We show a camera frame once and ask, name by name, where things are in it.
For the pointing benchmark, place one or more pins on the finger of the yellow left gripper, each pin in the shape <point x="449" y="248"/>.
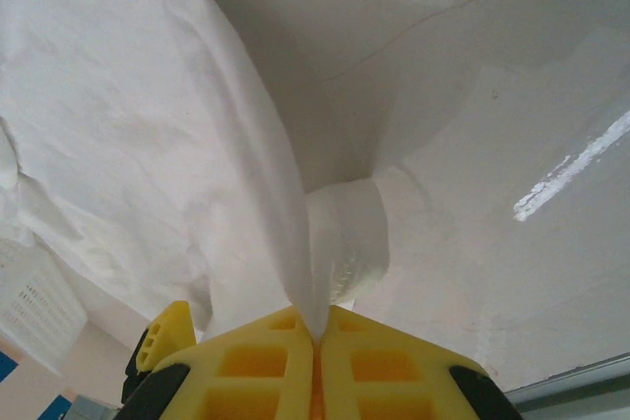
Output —
<point x="170" y="331"/>

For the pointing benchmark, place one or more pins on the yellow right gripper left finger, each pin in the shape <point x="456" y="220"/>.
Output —
<point x="256" y="336"/>

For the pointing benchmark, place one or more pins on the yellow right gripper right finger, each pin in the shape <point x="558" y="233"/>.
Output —
<point x="394" y="341"/>

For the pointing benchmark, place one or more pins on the white t-shirt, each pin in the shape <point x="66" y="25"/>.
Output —
<point x="123" y="120"/>

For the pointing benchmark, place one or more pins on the white plastic perforated basket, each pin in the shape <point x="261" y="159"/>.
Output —
<point x="39" y="302"/>

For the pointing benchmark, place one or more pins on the aluminium side rail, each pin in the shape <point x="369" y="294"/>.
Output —
<point x="581" y="380"/>

